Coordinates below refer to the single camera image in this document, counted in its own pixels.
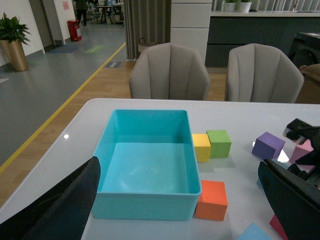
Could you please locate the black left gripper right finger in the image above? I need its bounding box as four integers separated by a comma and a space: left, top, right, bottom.
258, 159, 320, 240

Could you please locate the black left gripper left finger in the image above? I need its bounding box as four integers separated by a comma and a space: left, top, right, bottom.
0, 156, 101, 240

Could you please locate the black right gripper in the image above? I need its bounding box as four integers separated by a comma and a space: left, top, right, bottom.
283, 118, 320, 189

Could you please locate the light blue foam cube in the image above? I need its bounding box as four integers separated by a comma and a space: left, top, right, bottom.
236, 223, 272, 240

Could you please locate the pink foam cube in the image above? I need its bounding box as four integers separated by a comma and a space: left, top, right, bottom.
289, 140, 314, 172

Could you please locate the red foam cube near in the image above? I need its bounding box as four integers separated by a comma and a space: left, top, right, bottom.
269, 214, 289, 240

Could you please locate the purple foam cube far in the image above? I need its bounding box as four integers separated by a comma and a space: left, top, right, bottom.
251, 132, 286, 160

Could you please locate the orange foam cube near teal bin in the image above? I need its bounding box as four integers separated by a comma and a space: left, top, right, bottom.
194, 180, 228, 221

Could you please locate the green foam cube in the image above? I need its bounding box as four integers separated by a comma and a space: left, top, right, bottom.
206, 130, 232, 159

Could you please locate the right beige chair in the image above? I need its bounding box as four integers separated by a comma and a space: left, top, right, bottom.
225, 43, 304, 103

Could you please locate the beige chair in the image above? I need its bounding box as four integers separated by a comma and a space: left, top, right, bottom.
129, 42, 210, 101
225, 43, 304, 103

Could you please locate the black appliance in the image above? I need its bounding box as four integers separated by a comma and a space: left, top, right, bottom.
288, 32, 320, 68

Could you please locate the teal plastic bin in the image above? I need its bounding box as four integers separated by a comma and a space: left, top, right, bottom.
91, 109, 202, 221

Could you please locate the yellow foam cube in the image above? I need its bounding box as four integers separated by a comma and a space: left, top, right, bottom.
192, 133, 211, 163

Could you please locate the dark counter cabinet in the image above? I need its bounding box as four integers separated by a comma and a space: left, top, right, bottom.
205, 11, 320, 68

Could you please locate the white potted plant right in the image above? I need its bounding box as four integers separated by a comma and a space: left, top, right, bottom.
238, 0, 252, 13

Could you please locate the white potted plant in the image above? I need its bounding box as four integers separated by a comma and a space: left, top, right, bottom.
221, 0, 238, 13
238, 0, 252, 13

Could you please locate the left beige chair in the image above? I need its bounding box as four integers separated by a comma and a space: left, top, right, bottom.
129, 42, 210, 101

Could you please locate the white potted plant left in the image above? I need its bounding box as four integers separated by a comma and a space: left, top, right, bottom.
221, 0, 238, 13

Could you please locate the white cabinet column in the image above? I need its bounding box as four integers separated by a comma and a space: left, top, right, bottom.
170, 0, 212, 62

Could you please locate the potted plant gold pot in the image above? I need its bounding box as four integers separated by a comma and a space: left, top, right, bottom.
0, 12, 30, 72

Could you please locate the woven basket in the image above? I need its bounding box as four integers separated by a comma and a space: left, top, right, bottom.
138, 37, 160, 53

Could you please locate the red bin in hallway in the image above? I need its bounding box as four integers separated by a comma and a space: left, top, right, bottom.
67, 19, 82, 42

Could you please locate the grey curtain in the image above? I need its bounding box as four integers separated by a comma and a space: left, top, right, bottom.
124, 0, 172, 60

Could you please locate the person in hallway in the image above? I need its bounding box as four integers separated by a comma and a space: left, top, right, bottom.
74, 0, 88, 28

